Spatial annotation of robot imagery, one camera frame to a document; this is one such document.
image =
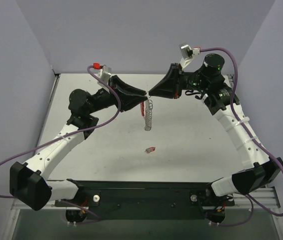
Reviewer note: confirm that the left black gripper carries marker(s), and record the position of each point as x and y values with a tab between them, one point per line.
115	93

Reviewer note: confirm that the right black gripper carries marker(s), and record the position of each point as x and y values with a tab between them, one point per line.
179	80

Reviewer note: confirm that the metal chain keyring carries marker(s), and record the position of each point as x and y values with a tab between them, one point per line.
148	114

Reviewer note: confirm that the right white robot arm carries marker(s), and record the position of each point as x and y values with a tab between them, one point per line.
258	168

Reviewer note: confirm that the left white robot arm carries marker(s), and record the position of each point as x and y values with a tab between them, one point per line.
29	181

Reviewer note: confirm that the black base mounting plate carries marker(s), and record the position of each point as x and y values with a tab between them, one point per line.
135	200

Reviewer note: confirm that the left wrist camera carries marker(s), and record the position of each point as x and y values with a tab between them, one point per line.
104	76

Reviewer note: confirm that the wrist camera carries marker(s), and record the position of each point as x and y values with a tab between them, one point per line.
188	54
104	76

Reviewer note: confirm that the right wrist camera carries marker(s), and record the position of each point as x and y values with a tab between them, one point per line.
188	54

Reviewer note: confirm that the aluminium frame rail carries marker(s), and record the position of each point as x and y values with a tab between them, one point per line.
267	196

